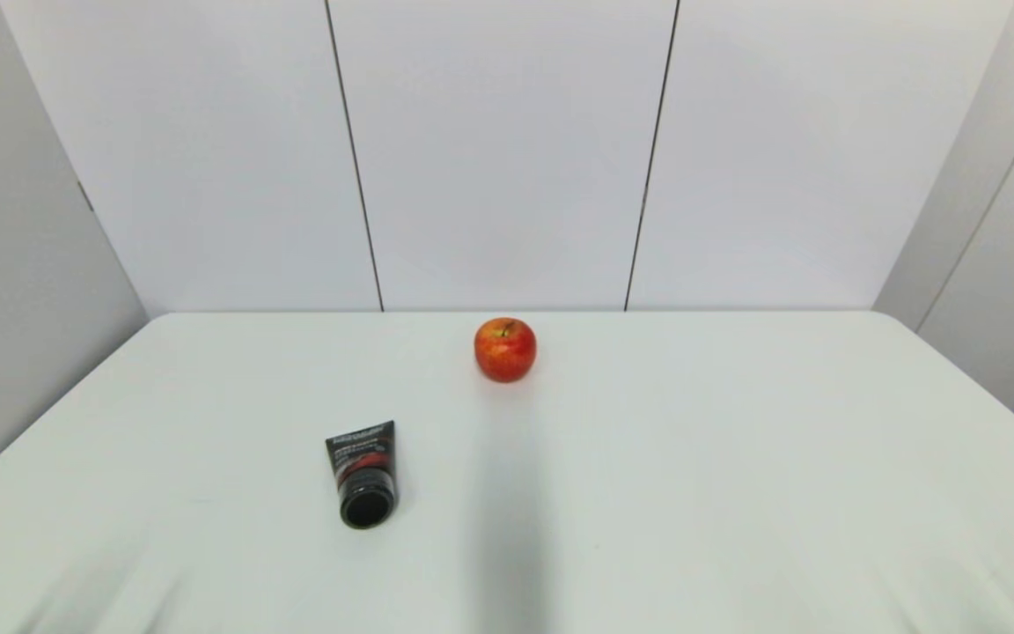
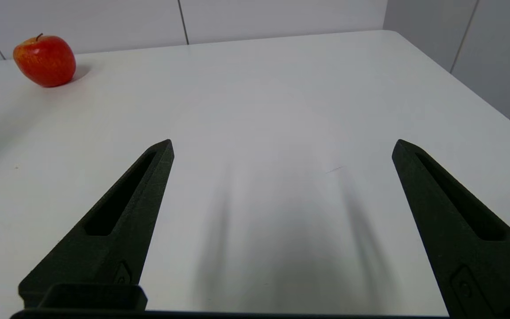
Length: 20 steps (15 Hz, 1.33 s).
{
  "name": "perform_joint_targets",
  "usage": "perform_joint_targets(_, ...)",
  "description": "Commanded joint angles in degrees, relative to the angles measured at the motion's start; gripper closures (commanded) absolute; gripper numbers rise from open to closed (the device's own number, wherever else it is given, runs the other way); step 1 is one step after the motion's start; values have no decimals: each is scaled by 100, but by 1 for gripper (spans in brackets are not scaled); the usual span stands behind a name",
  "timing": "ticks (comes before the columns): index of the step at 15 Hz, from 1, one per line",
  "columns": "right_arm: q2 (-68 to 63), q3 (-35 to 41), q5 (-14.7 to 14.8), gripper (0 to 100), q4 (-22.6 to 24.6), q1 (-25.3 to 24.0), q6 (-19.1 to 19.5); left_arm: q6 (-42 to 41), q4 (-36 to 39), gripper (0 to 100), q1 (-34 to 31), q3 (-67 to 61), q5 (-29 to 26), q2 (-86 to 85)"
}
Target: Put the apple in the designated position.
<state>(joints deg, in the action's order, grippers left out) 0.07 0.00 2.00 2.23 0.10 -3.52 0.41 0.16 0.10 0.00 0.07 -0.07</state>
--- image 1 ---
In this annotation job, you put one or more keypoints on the red yellow apple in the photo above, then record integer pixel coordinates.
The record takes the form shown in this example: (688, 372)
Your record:
(505, 352)

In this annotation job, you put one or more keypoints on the black cosmetic tube red print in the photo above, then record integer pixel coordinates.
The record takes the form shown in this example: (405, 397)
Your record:
(364, 475)

